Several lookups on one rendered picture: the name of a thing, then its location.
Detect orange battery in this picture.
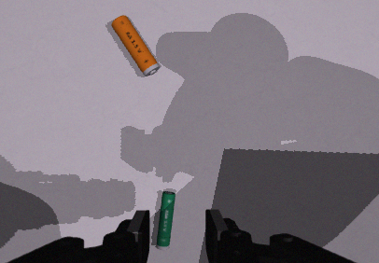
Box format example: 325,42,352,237
111,15,160,76

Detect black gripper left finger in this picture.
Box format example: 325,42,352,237
7,210,149,263

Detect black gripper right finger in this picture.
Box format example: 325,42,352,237
205,210,356,263

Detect green aaa battery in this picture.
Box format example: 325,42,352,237
156,191,175,250

